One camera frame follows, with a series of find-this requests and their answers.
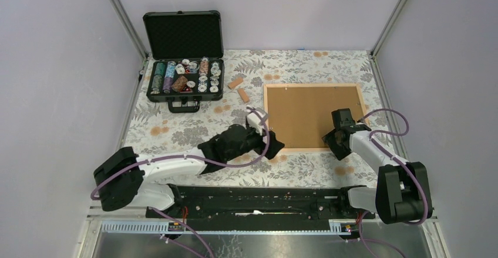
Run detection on wooden block near case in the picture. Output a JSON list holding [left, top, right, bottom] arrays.
[[227, 77, 244, 89]]

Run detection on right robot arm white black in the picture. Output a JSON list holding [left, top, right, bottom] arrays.
[[322, 108, 433, 225]]

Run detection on black poker chip case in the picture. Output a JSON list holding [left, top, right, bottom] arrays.
[[143, 10, 225, 113]]

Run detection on photo print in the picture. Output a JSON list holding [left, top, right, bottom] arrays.
[[267, 86, 364, 149]]

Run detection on light wooden picture frame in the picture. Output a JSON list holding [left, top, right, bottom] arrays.
[[263, 83, 369, 154]]

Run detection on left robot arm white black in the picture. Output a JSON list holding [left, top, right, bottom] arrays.
[[90, 125, 285, 217]]

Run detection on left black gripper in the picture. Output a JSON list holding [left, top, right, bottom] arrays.
[[227, 123, 284, 162]]

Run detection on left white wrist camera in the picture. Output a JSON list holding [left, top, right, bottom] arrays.
[[246, 106, 268, 136]]

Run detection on wooden block near photo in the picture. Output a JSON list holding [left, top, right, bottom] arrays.
[[237, 88, 250, 103]]

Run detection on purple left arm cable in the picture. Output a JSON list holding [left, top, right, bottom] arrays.
[[90, 106, 271, 202]]

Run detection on floral patterned table mat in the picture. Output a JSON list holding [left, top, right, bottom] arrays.
[[123, 50, 395, 188]]

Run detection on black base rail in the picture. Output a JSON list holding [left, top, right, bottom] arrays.
[[146, 184, 364, 230]]

